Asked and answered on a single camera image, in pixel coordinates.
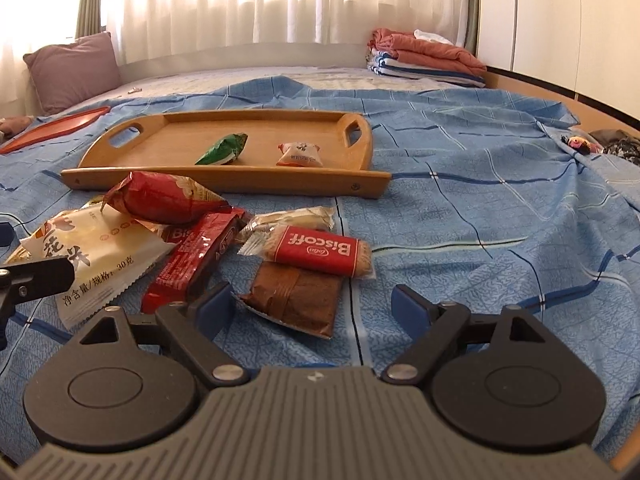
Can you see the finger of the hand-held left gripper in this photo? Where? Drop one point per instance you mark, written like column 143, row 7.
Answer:
column 4, row 235
column 42, row 276

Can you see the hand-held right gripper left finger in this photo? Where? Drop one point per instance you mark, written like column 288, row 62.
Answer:
column 216, row 310

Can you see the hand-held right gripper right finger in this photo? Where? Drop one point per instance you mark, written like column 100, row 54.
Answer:
column 407, row 306

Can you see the long red biscuit packet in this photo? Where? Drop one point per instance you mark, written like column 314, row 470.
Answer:
column 196, row 255

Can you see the large white snack packet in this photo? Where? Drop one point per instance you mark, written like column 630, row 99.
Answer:
column 115, row 247

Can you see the brown cake packet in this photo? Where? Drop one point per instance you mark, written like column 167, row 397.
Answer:
column 296, row 295

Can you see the red label biscuit packet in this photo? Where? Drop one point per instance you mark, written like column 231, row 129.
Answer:
column 316, row 251

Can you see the cream wafer packet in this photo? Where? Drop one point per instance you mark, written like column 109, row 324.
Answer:
column 296, row 217

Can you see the red crinkled snack bag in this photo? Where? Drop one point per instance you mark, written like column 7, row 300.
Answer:
column 160, row 200

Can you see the green snack packet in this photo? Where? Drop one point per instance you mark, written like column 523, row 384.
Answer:
column 222, row 150

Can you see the orange and white snack packet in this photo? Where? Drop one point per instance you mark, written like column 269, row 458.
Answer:
column 299, row 155

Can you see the brown cloth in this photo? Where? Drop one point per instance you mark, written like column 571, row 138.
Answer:
column 15, row 126

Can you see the red plastic tray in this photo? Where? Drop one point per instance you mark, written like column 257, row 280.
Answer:
column 47, row 127

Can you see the blue checked bedsheet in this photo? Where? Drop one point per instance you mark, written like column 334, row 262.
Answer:
column 475, row 200

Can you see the mauve pillow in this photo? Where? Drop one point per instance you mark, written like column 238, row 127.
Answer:
column 75, row 72

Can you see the folded blue striped blanket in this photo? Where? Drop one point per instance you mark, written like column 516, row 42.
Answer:
column 415, row 72

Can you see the quilted mattress pad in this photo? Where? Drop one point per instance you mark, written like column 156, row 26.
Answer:
column 250, row 76

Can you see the small colourful toy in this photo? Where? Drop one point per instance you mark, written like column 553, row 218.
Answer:
column 580, row 144

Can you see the folded blankets pile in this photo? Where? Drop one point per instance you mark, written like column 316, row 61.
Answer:
column 430, row 52

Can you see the dark patterned cloth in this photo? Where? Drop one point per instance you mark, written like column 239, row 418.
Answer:
column 620, row 147

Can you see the white folded cloth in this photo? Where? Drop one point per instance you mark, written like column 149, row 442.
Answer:
column 432, row 36

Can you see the white sheer curtain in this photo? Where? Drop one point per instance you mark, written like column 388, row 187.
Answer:
column 275, row 5

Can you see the white wardrobe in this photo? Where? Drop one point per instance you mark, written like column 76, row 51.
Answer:
column 560, row 20

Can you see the wooden bed frame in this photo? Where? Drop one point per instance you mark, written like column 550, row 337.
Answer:
column 550, row 95

